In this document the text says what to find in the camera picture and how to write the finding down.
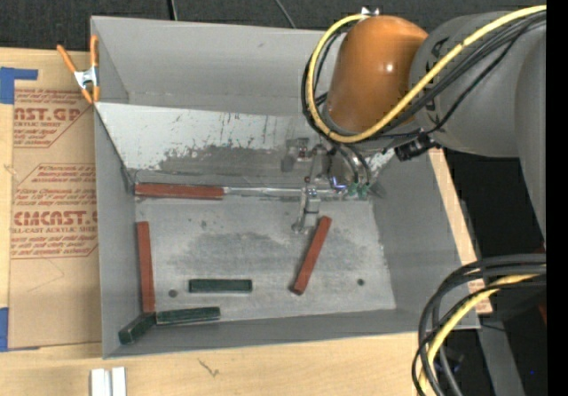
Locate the brown cardboard board, red print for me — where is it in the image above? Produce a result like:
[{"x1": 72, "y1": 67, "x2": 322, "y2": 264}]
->
[{"x1": 0, "y1": 46, "x2": 104, "y2": 353}]

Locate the dark green flat block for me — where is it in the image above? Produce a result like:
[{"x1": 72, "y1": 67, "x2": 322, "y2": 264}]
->
[
  {"x1": 188, "y1": 278, "x2": 254, "y2": 295},
  {"x1": 117, "y1": 312, "x2": 158, "y2": 345},
  {"x1": 154, "y1": 305, "x2": 222, "y2": 326}
]

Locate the black cylinder on white bracket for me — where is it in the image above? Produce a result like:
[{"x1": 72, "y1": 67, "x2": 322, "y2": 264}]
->
[{"x1": 366, "y1": 132, "x2": 443, "y2": 185}]

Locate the red-brown flat block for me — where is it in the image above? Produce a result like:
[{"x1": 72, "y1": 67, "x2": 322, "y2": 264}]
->
[
  {"x1": 136, "y1": 220, "x2": 157, "y2": 314},
  {"x1": 289, "y1": 215, "x2": 334, "y2": 297},
  {"x1": 134, "y1": 182, "x2": 226, "y2": 201}
]

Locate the grey metal bin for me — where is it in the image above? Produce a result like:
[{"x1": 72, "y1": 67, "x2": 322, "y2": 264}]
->
[{"x1": 90, "y1": 15, "x2": 483, "y2": 360}]

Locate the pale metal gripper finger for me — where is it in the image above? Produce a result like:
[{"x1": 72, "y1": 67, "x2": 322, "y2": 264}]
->
[
  {"x1": 281, "y1": 140, "x2": 312, "y2": 173},
  {"x1": 291, "y1": 186, "x2": 322, "y2": 234}
]

